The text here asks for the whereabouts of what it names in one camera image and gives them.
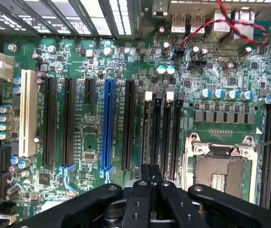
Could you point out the white PCI expansion slot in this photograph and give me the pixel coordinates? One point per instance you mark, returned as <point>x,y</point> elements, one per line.
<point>27,111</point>

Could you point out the short black expansion slot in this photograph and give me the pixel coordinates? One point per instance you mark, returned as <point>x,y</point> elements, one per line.
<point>89,91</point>

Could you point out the metal CPU socket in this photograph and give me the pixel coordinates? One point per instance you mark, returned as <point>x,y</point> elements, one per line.
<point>218,171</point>

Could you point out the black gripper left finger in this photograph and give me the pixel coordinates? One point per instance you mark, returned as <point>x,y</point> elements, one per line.
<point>138,204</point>

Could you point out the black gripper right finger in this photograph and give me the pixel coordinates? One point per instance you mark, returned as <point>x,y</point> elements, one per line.
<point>173,202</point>

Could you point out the long black expansion slot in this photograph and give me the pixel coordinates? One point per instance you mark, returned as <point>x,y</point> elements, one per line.
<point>50,118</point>
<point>69,118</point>
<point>128,123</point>

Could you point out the white SATA connector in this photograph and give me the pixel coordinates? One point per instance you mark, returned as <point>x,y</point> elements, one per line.
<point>6,218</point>

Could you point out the row of grey chokes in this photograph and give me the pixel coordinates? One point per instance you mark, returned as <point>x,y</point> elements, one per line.
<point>223,116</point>

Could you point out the RAM slot with white latch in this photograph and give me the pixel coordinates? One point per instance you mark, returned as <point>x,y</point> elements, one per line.
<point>147,128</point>
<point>167,133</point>

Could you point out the RAM slot with black latch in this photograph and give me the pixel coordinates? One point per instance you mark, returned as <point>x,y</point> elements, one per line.
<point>157,128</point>
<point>177,137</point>

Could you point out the black SATA connector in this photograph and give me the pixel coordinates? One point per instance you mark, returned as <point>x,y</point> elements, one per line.
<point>6,207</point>

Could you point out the silver USB port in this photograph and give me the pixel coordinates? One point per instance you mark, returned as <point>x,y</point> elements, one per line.
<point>197,22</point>
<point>178,22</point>

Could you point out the silver network port block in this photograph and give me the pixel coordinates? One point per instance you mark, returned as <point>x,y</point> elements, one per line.
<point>221,31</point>

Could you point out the blue expansion slot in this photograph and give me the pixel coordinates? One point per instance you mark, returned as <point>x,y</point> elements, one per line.
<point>108,123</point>

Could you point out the green motherboard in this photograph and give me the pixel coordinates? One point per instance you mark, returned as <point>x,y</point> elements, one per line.
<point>90,133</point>

